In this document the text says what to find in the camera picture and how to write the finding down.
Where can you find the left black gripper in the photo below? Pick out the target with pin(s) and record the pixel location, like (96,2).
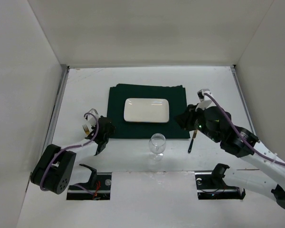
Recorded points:
(102,132)

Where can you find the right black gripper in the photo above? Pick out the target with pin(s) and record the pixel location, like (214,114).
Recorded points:
(188,119)

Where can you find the gold knife black handle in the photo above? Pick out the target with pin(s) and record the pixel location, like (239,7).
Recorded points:
(192,141)

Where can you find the gold fork black handle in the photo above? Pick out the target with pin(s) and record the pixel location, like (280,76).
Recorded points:
(86,129)

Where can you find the white rectangular plate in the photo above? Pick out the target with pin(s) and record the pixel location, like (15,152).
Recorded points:
(146,110)

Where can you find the dark green cloth placemat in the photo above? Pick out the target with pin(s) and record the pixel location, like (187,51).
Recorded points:
(175,95)

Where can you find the clear wine glass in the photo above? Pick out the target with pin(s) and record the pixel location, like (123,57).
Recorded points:
(157,145)

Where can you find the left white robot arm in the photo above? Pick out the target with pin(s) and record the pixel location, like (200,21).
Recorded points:
(60,167)

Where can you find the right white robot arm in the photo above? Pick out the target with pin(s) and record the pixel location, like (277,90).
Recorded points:
(248,148)

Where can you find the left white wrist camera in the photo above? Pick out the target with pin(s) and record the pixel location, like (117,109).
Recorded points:
(92,116)

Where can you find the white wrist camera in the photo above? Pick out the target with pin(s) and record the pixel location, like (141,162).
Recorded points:
(205,101)
(92,116)

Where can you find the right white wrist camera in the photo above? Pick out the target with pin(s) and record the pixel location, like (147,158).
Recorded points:
(205,101)

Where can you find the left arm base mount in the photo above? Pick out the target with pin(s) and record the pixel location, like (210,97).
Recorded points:
(100,190)

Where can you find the right aluminium table rail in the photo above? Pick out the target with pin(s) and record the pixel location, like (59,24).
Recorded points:
(234,73)

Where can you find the aluminium table rail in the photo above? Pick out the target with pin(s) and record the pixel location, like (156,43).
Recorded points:
(234,73)
(55,110)

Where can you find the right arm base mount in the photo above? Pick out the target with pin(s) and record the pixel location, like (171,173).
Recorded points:
(207,189)

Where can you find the left aluminium table rail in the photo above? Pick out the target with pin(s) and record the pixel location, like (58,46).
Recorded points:
(55,110)

